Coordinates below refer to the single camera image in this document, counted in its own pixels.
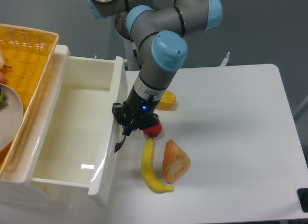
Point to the yellow banana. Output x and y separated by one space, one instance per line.
147 170

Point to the white plate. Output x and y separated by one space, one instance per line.
11 116

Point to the red bell pepper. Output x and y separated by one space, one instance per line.
153 131

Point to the white metal base frame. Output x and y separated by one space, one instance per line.
225 60

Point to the yellow wicker basket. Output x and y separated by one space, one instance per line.
28 51

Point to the pale pear in basket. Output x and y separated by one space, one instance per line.
2 61

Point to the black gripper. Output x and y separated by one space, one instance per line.
136 110

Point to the yellow bell pepper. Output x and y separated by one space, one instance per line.
167 102

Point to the green grapes on plate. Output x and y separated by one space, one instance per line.
3 101

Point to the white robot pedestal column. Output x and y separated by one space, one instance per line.
132 55

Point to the white drawer cabinet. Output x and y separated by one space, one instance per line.
31 172

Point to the black top drawer handle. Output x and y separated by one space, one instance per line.
119 144

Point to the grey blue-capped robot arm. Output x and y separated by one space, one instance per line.
159 38

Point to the triangular bread pastry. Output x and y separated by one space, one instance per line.
175 163

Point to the red fruit in basket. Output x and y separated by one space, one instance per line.
2 78

